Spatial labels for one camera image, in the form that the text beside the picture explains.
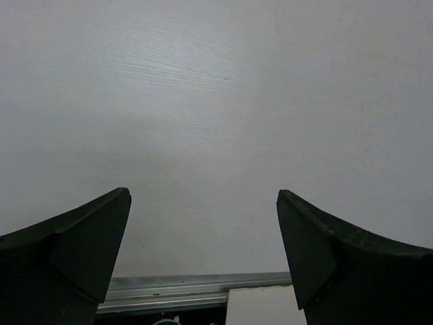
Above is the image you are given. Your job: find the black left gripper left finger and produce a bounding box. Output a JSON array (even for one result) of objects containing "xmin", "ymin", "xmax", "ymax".
[{"xmin": 1, "ymin": 188, "xmax": 131, "ymax": 324}]

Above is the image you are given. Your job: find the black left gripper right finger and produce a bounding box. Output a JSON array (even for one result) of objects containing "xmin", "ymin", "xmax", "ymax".
[{"xmin": 277, "ymin": 190, "xmax": 432, "ymax": 324}]

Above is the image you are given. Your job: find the aluminium table edge rail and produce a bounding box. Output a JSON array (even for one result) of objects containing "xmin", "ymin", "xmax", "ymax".
[{"xmin": 97, "ymin": 272, "xmax": 292, "ymax": 316}]

